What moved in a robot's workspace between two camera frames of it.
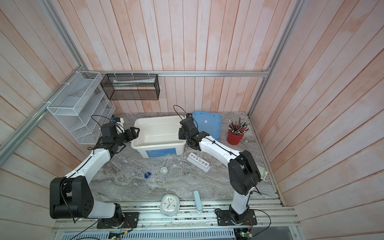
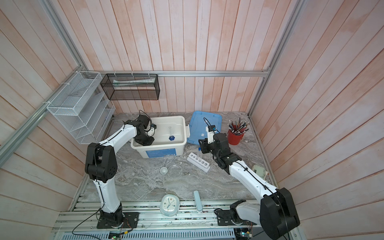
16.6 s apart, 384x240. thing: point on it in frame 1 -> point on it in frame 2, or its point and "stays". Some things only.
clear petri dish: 174,171 stays
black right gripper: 181,136 -> 204,145
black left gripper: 135,135 -> 148,143
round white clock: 169,205 stays
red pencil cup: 233,139 stays
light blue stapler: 198,202 stays
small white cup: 163,170 stays
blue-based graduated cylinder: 151,179 -> 171,137
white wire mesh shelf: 82,107 stays
